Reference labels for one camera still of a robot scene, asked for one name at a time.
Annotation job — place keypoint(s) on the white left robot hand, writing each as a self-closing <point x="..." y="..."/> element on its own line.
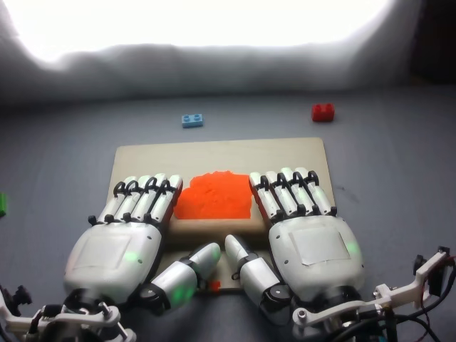
<point x="107" y="256"/>

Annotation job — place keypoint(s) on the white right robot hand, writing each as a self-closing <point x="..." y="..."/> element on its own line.
<point x="317" y="249"/>

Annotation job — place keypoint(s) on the wooden rolling pin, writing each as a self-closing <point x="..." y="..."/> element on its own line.
<point x="213" y="227"/>

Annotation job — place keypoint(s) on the small orange dough crumb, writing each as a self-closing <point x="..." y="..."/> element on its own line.
<point x="214" y="286"/>

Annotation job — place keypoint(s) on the grey table cloth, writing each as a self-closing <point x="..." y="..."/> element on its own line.
<point x="53" y="160"/>

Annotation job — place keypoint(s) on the orange play dough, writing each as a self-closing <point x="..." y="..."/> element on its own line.
<point x="213" y="199"/>

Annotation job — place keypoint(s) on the green toy block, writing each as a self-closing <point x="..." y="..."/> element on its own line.
<point x="3" y="203"/>

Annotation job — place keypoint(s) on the light wooden board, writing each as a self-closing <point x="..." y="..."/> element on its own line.
<point x="221" y="156"/>

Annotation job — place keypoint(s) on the red toy block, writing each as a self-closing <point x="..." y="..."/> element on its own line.
<point x="323" y="113"/>

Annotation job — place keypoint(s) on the light blue toy block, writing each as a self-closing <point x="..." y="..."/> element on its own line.
<point x="193" y="122"/>

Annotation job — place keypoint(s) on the white backdrop sheet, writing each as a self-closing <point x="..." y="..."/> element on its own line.
<point x="213" y="67"/>

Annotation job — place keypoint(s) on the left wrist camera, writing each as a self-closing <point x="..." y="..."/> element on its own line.
<point x="20" y="295"/>

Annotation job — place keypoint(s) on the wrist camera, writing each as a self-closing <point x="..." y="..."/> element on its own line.
<point x="20" y="295"/>
<point x="434" y="285"/>

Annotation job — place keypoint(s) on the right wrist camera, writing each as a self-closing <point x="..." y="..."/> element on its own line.
<point x="434" y="285"/>

